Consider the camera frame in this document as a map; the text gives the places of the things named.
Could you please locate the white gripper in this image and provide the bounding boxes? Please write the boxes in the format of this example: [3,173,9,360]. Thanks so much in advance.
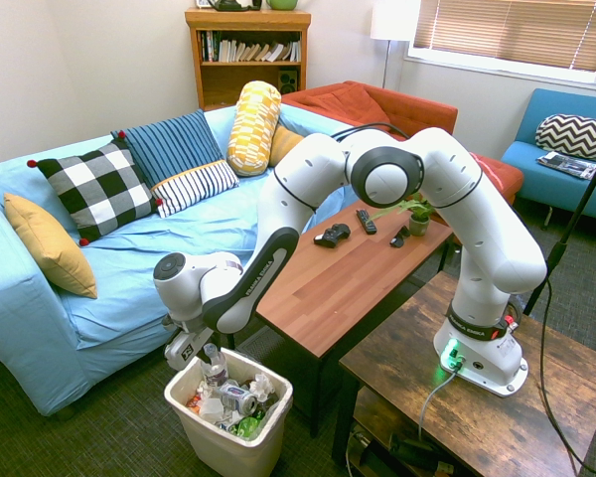
[163,328,206,372]

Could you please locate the clear plastic water bottle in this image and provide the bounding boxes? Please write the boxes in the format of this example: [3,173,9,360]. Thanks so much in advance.
[201,343,229,390]

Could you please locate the white plastic trash bin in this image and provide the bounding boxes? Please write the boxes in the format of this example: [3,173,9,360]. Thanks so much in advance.
[163,347,295,477]

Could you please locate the crumpled white paper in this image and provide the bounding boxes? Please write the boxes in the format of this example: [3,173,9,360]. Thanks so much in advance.
[198,395,227,424]

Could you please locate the silver soda can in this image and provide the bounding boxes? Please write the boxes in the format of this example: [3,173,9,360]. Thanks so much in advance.
[218,382,258,415]

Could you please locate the crumpled white tissue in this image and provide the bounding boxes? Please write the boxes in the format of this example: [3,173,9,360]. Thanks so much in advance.
[249,372,278,404]

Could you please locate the light blue sofa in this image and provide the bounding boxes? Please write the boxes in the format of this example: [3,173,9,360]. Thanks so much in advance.
[0,102,360,418]

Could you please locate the green plastic wrapper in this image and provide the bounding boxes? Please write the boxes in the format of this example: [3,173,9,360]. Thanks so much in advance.
[227,415,263,442]

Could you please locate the reddish wooden coffee table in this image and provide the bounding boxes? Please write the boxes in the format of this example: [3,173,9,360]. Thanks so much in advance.
[254,200,454,439]

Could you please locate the mustard yellow cushion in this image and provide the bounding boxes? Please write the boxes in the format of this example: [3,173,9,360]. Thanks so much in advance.
[3,192,99,300]
[267,123,307,169]

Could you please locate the black white checkered cushion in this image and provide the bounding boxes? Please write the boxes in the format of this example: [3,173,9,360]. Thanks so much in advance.
[26,138,166,247]

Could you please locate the black game controller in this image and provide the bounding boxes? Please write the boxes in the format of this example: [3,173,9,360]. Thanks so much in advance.
[313,223,353,248]

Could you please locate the blue striped cushion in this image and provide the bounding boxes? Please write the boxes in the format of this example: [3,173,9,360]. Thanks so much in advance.
[110,108,241,220]

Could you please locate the black remote control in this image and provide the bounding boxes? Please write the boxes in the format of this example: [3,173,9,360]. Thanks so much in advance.
[355,209,379,236]

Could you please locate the yellow patterned bolster cushion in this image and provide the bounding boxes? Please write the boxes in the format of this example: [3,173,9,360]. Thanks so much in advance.
[225,79,283,178]

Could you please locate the black power strip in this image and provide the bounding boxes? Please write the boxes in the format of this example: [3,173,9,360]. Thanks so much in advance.
[387,431,454,474]

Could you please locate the wooden bookshelf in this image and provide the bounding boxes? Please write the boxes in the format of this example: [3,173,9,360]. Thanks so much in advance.
[184,7,313,112]

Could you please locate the small potted green plant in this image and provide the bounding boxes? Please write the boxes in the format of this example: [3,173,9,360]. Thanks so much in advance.
[367,194,436,239]

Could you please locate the black bookshelf speaker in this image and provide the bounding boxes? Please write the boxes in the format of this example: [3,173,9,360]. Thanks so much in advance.
[277,68,300,94]

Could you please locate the rustic dark wooden table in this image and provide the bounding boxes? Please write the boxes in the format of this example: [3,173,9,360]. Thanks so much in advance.
[331,269,596,477]

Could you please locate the dark green books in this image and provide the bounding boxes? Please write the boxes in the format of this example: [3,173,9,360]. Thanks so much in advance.
[200,30,221,64]

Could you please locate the leaning pale books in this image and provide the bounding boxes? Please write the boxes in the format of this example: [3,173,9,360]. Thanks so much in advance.
[219,39,302,64]

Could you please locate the orange sofa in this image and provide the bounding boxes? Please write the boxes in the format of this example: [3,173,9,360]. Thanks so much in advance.
[279,79,525,206]

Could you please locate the black object on shelf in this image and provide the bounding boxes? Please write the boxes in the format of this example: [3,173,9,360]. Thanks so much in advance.
[210,0,263,13]

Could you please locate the white floor lamp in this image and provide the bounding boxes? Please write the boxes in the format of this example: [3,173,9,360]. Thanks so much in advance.
[369,0,423,91]

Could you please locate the teal blue couch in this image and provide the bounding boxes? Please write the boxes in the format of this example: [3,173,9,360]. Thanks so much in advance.
[500,87,596,226]

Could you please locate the magazine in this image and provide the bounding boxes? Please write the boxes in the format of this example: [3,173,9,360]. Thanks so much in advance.
[535,151,596,181]

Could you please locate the black white chevron cushion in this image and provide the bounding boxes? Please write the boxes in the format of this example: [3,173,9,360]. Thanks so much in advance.
[534,113,596,165]

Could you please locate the wooden window blinds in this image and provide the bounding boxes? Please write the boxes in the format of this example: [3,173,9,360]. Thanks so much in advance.
[412,0,596,74]

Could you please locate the grey cable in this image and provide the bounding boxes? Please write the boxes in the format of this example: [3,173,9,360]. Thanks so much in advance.
[417,366,459,442]

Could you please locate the black cable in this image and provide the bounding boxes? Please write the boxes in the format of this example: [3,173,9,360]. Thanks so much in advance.
[537,277,596,477]

